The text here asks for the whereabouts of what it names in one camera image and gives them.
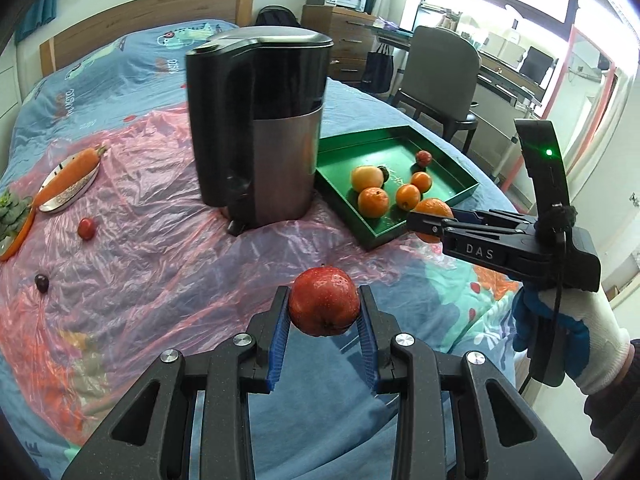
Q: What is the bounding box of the person's right hand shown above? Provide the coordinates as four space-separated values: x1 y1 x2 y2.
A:
511 285 632 395

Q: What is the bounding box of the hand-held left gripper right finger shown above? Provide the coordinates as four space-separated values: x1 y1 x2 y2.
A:
357 285 571 480

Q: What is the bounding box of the black backpack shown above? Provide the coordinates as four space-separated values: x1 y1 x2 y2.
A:
255 5 301 28

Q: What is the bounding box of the patterned oval plate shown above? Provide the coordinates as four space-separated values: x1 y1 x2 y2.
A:
38 160 101 213

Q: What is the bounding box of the white box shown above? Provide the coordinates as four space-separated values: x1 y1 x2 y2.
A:
482 30 526 63

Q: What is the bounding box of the black tote bag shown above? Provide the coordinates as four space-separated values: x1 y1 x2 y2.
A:
361 42 396 95

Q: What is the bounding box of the green tray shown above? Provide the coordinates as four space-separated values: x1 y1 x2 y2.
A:
314 125 481 252

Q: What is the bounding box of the bok choy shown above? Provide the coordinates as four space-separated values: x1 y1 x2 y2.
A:
0 189 35 241

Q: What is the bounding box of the pink plastic sheet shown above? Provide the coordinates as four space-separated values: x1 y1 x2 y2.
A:
0 105 446 448

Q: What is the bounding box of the orange oval dish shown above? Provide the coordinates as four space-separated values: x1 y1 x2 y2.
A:
0 200 38 262

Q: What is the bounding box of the black monitor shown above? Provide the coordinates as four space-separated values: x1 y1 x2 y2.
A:
520 46 556 81

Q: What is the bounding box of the dark grey chair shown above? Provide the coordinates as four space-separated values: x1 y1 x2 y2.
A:
392 25 483 153

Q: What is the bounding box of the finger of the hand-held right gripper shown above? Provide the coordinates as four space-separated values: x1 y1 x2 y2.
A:
450 208 496 227
406 210 457 245

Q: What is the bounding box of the carrot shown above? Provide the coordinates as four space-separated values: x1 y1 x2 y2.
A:
32 145 108 206

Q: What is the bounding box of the wooden headboard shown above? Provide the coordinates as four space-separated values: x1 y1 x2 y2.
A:
39 0 256 68

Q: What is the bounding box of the wooden cabinet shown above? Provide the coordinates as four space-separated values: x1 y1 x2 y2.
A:
301 4 378 86

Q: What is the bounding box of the black steel electric kettle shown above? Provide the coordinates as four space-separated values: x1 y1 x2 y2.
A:
184 27 335 237

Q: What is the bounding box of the blue printed bedsheet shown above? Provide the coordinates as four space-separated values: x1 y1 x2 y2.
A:
0 19 526 480

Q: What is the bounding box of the glass-topped desk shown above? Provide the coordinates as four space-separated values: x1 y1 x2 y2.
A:
372 25 546 111

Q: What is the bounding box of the yellow grapefruit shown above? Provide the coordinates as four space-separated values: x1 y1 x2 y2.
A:
350 165 386 193

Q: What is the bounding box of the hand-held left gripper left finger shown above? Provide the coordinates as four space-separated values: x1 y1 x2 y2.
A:
61 286 292 480

